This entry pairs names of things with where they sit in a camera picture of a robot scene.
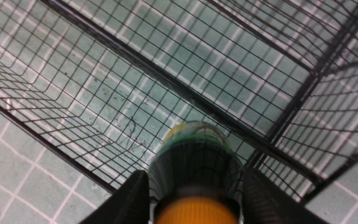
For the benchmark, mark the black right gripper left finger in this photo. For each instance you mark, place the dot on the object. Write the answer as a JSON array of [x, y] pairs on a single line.
[[129, 205]]

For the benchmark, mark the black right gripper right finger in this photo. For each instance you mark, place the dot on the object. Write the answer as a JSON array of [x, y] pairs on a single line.
[[265, 203]]

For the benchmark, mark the orange-capped oyster sauce bottle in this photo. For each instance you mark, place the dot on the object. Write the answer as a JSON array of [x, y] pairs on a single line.
[[195, 177]]

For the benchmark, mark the green checkered tablecloth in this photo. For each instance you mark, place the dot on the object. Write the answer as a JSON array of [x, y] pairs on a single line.
[[26, 174]]

